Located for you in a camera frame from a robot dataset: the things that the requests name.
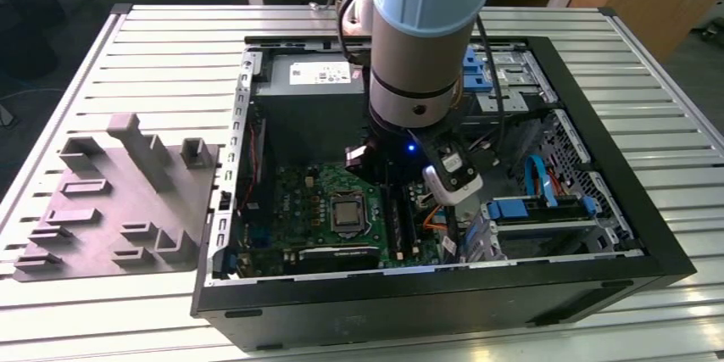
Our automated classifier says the dark chair base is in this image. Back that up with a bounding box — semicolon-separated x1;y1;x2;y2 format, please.
691;5;724;46

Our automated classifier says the grey power supply unit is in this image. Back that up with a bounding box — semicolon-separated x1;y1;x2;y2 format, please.
251;53;373;164

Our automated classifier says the blue drive latch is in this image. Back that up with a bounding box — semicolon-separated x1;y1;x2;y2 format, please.
461;49;491;92

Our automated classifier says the metal drive cage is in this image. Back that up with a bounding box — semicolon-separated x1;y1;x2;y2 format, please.
453;46;559;141

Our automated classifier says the metal disk bay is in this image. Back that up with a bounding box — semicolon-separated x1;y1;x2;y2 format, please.
479;196;646;261

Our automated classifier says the metal CPU socket cover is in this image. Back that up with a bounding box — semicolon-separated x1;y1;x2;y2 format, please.
327;187;374;239

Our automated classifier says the silver CPU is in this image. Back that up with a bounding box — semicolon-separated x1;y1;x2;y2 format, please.
333;200;367;227

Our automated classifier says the blue flat data wire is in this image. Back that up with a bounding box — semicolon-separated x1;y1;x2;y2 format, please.
525;153;562;209

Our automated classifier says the blue striped wire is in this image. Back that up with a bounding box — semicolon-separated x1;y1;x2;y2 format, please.
458;217;483;264

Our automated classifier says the green motherboard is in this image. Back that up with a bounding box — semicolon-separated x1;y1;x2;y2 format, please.
229;161;454;278

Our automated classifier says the black open PC case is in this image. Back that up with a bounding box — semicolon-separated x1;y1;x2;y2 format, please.
190;34;698;353

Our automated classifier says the orange wire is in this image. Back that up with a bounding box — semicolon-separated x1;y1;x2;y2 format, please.
422;204;458;231

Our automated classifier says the dark RAM stick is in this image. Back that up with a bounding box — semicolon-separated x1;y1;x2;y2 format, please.
399;186;422;253

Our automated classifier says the grey parts rack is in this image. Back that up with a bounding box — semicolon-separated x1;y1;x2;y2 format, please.
11;112;222;283

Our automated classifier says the hard disk in blue carrier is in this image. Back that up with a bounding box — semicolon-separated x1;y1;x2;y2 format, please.
486;194;597;223

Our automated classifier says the black graphics card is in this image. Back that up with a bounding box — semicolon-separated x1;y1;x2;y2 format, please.
282;245;382;275

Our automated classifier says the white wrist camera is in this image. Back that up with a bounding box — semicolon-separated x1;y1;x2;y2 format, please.
422;146;486;207

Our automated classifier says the black camera cable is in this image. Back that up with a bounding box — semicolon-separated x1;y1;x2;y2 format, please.
337;0;375;63
474;14;509;156

